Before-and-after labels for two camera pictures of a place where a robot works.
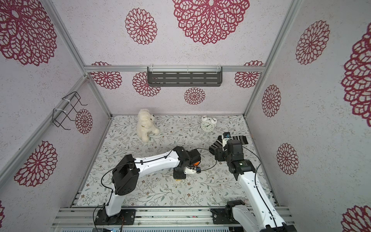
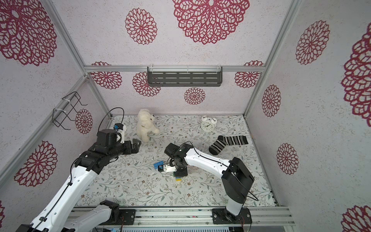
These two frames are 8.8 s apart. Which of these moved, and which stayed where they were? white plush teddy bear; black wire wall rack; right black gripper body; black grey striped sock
Moved: right black gripper body
Stayed: black wire wall rack; black grey striped sock; white plush teddy bear
